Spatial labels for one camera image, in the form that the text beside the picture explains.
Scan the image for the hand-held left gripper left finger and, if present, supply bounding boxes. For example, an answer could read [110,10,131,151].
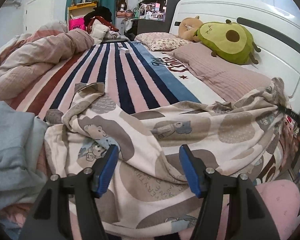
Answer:
[19,144,119,240]

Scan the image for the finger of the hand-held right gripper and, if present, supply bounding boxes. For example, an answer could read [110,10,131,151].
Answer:
[277,106,300,130]

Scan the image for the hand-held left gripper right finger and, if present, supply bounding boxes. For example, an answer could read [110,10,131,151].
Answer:
[179,144,282,240]

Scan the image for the bear printed beige pants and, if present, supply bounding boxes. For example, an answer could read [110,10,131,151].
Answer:
[44,77,294,238]

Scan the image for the person's pink pajama leg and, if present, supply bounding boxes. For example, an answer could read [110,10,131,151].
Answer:
[179,180,300,240]

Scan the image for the pink ribbed pillow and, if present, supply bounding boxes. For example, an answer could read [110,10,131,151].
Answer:
[170,42,273,103]

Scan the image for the green avocado plush toy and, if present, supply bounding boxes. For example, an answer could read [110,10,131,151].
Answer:
[194,19,262,65]

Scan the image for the white bed headboard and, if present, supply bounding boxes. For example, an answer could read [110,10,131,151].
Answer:
[169,0,300,115]

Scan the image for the pile of folded clothes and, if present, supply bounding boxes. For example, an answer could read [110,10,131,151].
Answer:
[0,101,50,240]

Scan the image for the striped pink navy blanket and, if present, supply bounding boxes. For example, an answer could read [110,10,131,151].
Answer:
[7,41,283,183]

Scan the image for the dark low table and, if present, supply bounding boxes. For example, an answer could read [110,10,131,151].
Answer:
[101,36,129,44]

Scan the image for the orange plush toy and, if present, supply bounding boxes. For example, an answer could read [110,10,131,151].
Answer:
[179,16,203,43]

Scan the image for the floral pillow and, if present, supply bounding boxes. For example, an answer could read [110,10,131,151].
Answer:
[134,32,193,52]

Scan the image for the white cushion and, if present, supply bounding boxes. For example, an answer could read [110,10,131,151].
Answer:
[91,22,110,42]

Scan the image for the pink crumpled quilt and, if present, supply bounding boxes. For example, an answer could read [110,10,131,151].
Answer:
[0,20,95,105]

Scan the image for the pink shopping bag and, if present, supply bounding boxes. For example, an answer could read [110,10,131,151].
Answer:
[69,17,87,32]

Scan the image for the cluttered desk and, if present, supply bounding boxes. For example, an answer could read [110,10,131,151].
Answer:
[125,17,170,40]

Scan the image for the mannequin head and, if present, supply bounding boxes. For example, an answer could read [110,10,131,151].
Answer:
[117,1,127,18]

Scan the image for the bottles and boxes clutter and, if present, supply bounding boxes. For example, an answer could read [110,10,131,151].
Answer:
[134,2,168,20]

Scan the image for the yellow shelf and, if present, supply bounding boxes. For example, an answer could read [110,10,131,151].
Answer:
[67,1,98,30]

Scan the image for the white door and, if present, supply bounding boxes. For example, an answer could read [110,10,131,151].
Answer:
[25,0,54,34]

